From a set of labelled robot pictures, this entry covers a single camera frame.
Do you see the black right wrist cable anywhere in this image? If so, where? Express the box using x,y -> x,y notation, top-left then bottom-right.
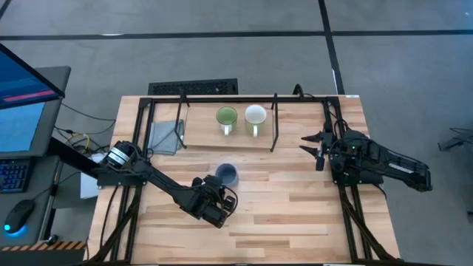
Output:
332,117 -> 350,149

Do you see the black metal table frame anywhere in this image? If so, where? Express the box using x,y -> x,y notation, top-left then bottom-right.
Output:
86,94 -> 404,266

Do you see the black computer mouse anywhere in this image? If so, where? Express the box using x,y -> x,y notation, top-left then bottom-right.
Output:
2,199 -> 35,236

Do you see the black framed computer monitor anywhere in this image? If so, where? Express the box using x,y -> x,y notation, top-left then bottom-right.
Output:
0,43 -> 67,110

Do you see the black keyboard on floor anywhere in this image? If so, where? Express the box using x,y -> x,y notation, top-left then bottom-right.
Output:
148,78 -> 239,96

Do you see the blue grey mug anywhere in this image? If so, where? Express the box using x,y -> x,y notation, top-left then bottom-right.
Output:
215,163 -> 240,188

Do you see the wooden shelf black metal frame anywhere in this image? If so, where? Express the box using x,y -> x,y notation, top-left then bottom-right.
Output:
176,92 -> 282,153

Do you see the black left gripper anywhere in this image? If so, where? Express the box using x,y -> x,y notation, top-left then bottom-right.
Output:
183,174 -> 238,229

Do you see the yellow black hazard strip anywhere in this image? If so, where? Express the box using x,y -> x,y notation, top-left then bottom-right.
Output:
0,241 -> 86,252

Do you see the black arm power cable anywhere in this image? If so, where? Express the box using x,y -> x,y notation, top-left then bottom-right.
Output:
293,83 -> 348,123

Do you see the white mug green inside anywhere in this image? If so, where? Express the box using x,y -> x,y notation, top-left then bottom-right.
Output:
215,106 -> 239,137

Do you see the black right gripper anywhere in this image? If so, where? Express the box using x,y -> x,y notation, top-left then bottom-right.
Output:
299,129 -> 336,159

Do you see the black desk cable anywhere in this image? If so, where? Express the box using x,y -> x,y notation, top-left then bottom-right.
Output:
61,103 -> 117,123

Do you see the backlit black keyboard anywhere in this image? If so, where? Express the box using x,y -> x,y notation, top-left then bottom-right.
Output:
0,158 -> 30,194

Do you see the grey keyboard desk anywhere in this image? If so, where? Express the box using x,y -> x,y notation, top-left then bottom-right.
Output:
0,154 -> 62,248

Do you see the yellow cable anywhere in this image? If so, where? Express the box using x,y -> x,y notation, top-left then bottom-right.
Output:
64,132 -> 92,154

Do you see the black desk support bar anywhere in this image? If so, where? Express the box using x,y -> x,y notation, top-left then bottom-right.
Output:
47,137 -> 99,174

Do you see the white box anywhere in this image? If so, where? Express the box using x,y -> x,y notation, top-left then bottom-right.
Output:
80,153 -> 108,200

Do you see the grey folded cloth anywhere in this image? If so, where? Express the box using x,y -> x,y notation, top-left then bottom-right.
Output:
147,119 -> 185,156

